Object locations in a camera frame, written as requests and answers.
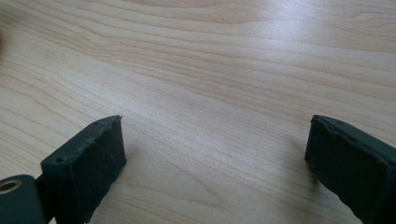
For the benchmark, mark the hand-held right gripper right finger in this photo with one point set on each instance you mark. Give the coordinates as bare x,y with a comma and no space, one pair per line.
355,168

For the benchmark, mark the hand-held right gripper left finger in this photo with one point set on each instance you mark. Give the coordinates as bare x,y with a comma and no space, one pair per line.
88,169

